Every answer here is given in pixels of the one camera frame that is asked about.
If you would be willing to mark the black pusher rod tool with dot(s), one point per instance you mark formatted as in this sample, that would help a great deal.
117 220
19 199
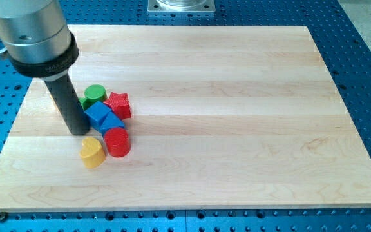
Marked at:
67 102

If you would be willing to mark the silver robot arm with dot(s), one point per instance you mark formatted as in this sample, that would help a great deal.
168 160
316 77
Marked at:
39 44

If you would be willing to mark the light wooden board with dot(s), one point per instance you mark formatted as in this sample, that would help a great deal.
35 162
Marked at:
222 117

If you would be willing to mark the green block behind rod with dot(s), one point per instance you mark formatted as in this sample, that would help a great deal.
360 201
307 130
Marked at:
84 102

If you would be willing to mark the green cylinder block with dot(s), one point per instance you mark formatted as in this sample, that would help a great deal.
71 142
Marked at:
95 93

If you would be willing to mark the blue cube block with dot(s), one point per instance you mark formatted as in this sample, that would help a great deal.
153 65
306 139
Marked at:
97 113

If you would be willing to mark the red star block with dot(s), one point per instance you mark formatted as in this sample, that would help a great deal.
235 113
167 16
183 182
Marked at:
119 104

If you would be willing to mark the blue triangular block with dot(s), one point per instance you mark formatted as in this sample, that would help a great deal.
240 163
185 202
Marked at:
110 121

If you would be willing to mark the yellow heart block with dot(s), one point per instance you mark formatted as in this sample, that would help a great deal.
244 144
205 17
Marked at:
92 153

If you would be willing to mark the red cylinder block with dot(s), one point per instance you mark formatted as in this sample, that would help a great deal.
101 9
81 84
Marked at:
117 142

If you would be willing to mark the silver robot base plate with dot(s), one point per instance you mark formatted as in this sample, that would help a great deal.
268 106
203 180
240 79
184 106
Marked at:
181 6

